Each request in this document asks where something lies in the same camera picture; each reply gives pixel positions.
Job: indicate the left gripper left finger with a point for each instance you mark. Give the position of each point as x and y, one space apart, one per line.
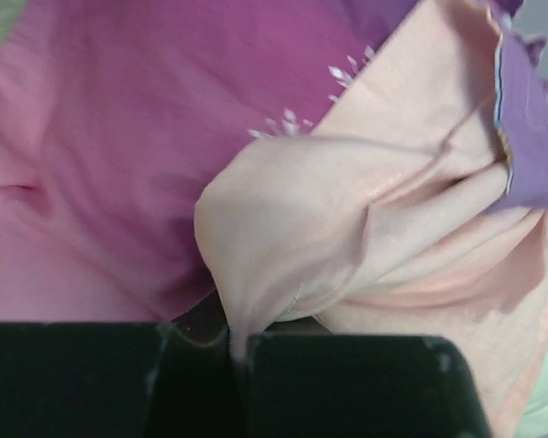
118 379

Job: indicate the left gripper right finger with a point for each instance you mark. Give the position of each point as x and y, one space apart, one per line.
303 381

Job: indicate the pink purple Elsa pillowcase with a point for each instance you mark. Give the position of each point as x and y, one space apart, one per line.
380 166

